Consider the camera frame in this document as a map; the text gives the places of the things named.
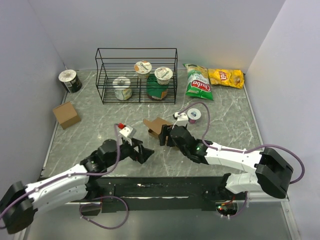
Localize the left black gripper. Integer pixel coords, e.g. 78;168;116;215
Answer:
105;136;154;168

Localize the brown cardboard box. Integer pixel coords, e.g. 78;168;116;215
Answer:
142;117;173;145

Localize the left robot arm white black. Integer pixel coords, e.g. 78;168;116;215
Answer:
0;138;154;235

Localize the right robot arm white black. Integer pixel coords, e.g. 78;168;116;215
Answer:
158;124;293;200

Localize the small folded cardboard box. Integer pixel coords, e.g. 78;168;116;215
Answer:
52;101;81;130

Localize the small purple yogurt cup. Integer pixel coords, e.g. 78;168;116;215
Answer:
187;108;202;124

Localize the yogurt cup beige label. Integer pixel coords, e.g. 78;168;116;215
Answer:
154;67;173;85

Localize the green Chuba chips bag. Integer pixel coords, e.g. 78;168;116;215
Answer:
183;63;214;101

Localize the white lidded cup lower shelf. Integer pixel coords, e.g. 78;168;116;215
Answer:
112;76;132;101

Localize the yogurt cup orange label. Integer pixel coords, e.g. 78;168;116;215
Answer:
134;60;152;79

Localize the yellow Lays chips bag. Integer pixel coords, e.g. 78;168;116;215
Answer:
208;68;245;89

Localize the black can white lid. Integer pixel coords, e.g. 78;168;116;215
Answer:
58;69;82;93

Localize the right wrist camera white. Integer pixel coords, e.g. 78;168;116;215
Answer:
173;112;189;128

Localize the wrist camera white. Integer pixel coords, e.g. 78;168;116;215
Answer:
117;123;137;146
173;112;189;128

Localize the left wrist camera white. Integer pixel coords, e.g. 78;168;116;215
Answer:
117;123;137;146

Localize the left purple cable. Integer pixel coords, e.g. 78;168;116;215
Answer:
0;123;130;230

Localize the purple cable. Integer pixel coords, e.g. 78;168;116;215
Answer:
174;101;306;218
0;123;130;230

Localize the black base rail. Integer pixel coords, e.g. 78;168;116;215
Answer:
78;174;250;213

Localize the black wire rack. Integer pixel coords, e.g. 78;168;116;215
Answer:
95;47;178;104

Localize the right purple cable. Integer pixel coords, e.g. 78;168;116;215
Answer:
174;101;306;218

